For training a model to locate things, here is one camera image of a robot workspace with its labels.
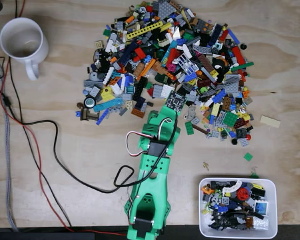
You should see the black long Lego plate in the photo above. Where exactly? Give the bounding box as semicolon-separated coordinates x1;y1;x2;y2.
133;75;149;97

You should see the thin black cable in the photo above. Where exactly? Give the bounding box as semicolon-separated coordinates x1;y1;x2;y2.
7;0;73;227

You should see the light blue Lego panel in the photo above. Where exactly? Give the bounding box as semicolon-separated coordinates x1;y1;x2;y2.
254;200;269;216

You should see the green rectangular Lego plate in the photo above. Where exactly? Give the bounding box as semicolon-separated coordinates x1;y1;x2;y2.
184;120;195;136

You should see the white Lego window frame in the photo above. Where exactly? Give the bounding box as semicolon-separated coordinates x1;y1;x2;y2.
175;53;200;75

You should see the clear white Lego brick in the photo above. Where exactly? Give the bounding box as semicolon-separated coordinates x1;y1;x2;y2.
252;217;270;231

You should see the grey braided cable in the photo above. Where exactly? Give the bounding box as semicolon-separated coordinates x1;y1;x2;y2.
2;109;17;231

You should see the white ceramic mug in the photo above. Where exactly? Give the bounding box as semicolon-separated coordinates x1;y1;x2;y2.
0;16;50;81

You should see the white Lego tile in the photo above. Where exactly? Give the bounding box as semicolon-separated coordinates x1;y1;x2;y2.
162;84;176;99

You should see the black camera circuit board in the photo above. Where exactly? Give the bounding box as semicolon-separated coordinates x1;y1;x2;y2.
164;90;185;112

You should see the tan Lego plate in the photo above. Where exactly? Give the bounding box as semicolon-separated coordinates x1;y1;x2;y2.
259;114;282;129

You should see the brown long Lego plate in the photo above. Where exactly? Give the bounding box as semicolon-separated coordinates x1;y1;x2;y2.
197;53;215;74

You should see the dark grey Lego wedge plate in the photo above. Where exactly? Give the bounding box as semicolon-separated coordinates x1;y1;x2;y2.
157;0;177;20

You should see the yellow Lego technic beam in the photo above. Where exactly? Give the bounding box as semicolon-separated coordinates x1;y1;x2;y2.
126;20;164;40

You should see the large grey Lego plate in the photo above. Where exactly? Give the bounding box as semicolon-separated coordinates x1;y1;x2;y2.
223;80;241;94

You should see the red Lego gear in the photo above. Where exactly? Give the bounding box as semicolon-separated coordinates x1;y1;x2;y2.
237;187;250;200

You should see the long green Lego plate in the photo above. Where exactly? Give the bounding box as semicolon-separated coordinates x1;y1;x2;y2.
230;61;255;72

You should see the orange long Lego plate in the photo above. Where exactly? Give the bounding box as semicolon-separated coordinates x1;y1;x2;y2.
137;57;157;81

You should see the white red black servo cable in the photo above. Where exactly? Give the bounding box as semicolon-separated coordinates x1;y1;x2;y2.
125;130;153;158

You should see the black Lego wheel teal hub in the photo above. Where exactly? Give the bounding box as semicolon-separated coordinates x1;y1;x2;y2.
83;96;96;109

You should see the light blue Lego plate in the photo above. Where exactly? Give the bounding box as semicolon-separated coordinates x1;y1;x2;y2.
92;97;125;113

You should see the yellow Lego piece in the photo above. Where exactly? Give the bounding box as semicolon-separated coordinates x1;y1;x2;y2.
99;86;115;102

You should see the long red Lego brick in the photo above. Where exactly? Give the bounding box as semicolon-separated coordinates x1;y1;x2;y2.
231;45;246;66

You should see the orange Lego piece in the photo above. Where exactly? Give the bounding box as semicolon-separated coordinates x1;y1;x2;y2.
201;184;216;196

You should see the grey square Lego plate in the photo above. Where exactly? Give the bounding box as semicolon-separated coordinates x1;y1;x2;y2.
152;84;165;98

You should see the dark brown Lego piece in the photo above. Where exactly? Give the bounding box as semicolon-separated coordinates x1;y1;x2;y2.
79;107;100;122

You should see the white plastic bin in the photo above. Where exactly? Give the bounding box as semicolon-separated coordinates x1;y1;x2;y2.
198;177;278;239

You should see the long blue Lego piece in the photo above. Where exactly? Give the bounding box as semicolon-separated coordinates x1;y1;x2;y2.
226;28;241;45

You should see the thick black cable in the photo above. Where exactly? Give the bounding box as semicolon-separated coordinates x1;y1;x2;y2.
0;86;141;194

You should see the orange brown Lego plate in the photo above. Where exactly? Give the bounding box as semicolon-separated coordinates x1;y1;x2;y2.
130;107;147;119

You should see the white Lego arch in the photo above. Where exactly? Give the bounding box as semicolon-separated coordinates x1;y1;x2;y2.
221;179;244;197

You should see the brown Lego bar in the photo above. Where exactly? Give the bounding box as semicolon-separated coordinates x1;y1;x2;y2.
191;123;209;135

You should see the large green square Lego plate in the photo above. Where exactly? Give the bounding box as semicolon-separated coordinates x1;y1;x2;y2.
223;110;240;127

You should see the narrow blue Lego plate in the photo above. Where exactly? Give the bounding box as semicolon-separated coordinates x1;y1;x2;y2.
95;108;110;126

